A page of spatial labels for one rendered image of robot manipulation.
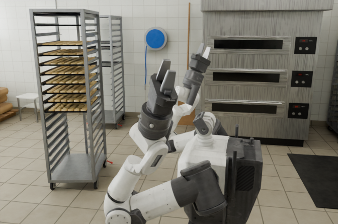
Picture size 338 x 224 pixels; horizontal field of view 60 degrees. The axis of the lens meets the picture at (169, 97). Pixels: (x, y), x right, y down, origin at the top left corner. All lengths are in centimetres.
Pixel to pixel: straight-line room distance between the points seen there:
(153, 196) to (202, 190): 15
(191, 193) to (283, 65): 341
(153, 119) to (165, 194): 28
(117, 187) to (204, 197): 26
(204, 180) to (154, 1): 447
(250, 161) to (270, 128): 333
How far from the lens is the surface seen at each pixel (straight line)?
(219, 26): 407
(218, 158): 105
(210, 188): 94
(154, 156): 83
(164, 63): 75
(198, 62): 138
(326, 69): 544
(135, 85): 538
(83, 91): 293
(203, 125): 106
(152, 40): 505
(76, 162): 361
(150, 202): 96
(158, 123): 77
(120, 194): 94
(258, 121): 432
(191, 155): 106
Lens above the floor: 168
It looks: 14 degrees down
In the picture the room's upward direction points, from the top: straight up
